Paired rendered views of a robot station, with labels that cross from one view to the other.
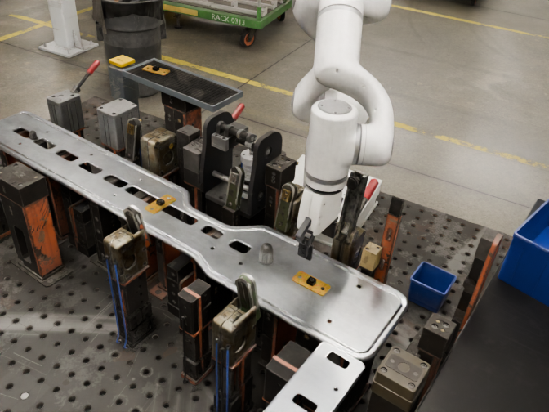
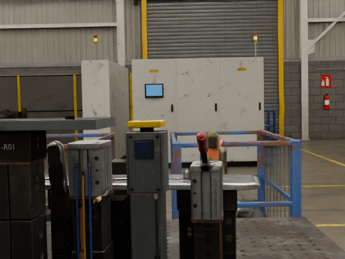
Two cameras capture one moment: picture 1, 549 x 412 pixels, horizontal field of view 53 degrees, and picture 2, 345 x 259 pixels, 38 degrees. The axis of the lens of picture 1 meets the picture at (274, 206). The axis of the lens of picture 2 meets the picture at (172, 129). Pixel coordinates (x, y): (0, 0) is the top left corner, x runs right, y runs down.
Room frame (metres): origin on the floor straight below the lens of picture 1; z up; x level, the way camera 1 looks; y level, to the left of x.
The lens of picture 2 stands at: (2.56, 0.16, 1.19)
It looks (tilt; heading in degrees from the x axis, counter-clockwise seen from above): 3 degrees down; 154
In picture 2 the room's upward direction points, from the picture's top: 1 degrees counter-clockwise
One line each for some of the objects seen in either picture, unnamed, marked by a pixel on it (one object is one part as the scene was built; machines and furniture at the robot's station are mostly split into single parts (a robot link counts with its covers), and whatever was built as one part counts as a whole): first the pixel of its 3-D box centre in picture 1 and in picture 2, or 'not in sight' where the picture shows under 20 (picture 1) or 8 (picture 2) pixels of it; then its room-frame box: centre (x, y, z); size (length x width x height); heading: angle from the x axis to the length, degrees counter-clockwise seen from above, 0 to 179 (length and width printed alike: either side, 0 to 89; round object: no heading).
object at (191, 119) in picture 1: (184, 149); (17, 243); (1.56, 0.31, 0.92); 0.10 x 0.08 x 0.45; 57
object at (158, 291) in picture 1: (167, 246); not in sight; (1.17, 0.29, 0.84); 0.13 x 0.05 x 0.29; 147
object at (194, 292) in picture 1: (196, 335); not in sight; (0.86, 0.16, 0.84); 0.11 x 0.08 x 0.29; 147
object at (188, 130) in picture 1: (190, 186); not in sight; (1.39, 0.26, 0.90); 0.05 x 0.05 x 0.40; 57
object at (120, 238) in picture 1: (131, 287); not in sight; (0.98, 0.34, 0.87); 0.12 x 0.09 x 0.35; 147
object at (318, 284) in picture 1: (311, 281); not in sight; (0.90, -0.09, 1.01); 0.08 x 0.04 x 0.01; 57
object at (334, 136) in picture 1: (332, 138); not in sight; (0.90, -0.10, 1.37); 0.09 x 0.08 x 0.13; 88
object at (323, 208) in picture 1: (322, 201); not in sight; (0.90, -0.09, 1.23); 0.10 x 0.07 x 0.11; 147
